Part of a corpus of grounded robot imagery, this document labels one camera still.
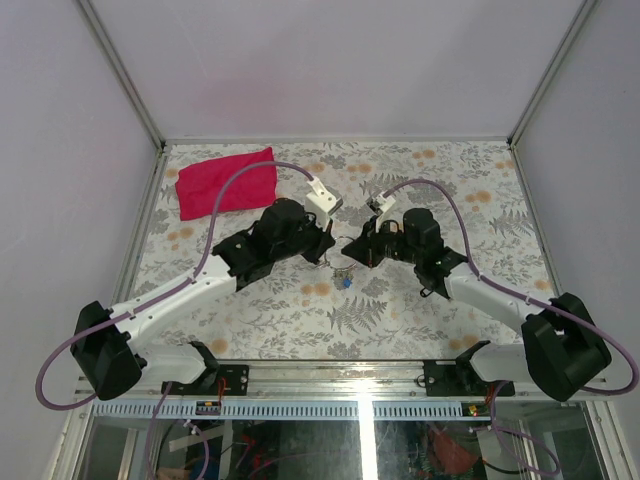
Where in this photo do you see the slotted cable duct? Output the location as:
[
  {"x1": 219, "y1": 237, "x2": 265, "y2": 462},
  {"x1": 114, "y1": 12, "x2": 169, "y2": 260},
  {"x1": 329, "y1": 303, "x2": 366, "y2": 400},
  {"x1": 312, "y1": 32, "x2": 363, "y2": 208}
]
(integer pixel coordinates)
[{"x1": 93, "y1": 399, "x2": 489, "y2": 421}]

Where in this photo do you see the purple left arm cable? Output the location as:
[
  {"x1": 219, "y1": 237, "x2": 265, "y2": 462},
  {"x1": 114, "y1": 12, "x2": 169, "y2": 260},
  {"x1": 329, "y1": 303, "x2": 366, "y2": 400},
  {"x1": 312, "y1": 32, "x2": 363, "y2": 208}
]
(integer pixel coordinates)
[{"x1": 35, "y1": 161, "x2": 321, "y2": 410}]

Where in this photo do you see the metal mounting rail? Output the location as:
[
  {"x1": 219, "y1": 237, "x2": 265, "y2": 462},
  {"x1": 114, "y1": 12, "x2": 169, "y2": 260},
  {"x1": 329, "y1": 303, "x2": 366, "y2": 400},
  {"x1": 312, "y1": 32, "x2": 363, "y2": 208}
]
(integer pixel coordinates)
[{"x1": 222, "y1": 360, "x2": 444, "y2": 400}]

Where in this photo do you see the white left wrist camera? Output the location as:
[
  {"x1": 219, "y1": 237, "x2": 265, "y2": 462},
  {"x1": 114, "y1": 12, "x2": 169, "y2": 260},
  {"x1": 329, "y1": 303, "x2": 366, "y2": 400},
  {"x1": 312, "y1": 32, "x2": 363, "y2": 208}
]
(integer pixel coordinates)
[{"x1": 304, "y1": 177, "x2": 343, "y2": 231}]

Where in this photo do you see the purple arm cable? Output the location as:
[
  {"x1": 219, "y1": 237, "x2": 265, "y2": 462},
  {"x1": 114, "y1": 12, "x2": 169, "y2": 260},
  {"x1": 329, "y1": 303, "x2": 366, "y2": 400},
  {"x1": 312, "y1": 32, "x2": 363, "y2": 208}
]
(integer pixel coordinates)
[
  {"x1": 35, "y1": 161, "x2": 321, "y2": 410},
  {"x1": 389, "y1": 178, "x2": 640, "y2": 396}
]

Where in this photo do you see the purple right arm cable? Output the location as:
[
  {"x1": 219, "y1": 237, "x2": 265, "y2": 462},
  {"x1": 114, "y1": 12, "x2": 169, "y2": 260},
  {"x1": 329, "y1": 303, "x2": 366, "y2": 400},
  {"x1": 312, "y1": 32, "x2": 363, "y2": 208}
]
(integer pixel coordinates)
[{"x1": 389, "y1": 178, "x2": 640, "y2": 396}]

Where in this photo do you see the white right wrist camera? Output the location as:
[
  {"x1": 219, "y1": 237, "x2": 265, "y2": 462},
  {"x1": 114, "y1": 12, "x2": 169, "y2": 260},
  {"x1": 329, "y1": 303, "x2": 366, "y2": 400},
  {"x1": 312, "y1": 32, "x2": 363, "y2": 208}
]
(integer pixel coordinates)
[{"x1": 366, "y1": 193, "x2": 396, "y2": 222}]

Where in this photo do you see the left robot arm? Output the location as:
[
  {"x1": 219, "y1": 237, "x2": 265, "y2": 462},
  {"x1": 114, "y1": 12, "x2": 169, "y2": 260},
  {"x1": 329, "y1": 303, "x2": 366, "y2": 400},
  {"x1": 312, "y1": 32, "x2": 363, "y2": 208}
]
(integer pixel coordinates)
[{"x1": 70, "y1": 196, "x2": 342, "y2": 401}]

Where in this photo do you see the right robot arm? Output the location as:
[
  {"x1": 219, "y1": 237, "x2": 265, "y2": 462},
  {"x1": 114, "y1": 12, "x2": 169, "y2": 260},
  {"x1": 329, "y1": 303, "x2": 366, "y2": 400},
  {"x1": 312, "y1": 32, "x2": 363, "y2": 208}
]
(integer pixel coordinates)
[{"x1": 341, "y1": 208, "x2": 611, "y2": 401}]

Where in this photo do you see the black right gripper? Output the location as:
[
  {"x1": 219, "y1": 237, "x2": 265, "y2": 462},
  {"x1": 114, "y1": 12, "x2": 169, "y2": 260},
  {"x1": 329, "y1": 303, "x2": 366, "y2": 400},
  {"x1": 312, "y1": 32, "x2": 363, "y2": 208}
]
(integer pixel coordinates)
[{"x1": 342, "y1": 215, "x2": 422, "y2": 269}]

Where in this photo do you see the red cloth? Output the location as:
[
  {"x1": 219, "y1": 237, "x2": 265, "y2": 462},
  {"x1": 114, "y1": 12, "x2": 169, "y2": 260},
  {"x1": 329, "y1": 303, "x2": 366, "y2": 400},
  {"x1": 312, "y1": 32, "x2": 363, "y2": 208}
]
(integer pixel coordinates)
[{"x1": 174, "y1": 146, "x2": 279, "y2": 222}]

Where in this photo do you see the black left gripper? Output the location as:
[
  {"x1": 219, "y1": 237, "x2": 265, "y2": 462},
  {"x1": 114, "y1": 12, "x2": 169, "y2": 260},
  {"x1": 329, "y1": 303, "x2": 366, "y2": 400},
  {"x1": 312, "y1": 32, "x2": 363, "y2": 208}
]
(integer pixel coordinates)
[{"x1": 274, "y1": 210, "x2": 337, "y2": 267}]

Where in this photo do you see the large metal keyring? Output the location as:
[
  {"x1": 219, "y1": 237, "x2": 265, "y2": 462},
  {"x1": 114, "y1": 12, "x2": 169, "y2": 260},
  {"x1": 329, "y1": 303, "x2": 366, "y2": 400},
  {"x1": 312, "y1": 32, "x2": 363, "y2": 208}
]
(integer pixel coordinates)
[{"x1": 319, "y1": 235, "x2": 357, "y2": 279}]

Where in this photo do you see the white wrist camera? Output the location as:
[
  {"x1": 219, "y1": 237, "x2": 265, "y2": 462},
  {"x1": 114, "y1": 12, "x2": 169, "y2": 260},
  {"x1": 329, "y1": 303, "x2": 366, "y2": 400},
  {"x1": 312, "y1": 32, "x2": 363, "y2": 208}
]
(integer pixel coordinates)
[
  {"x1": 366, "y1": 193, "x2": 396, "y2": 222},
  {"x1": 304, "y1": 177, "x2": 343, "y2": 231}
]

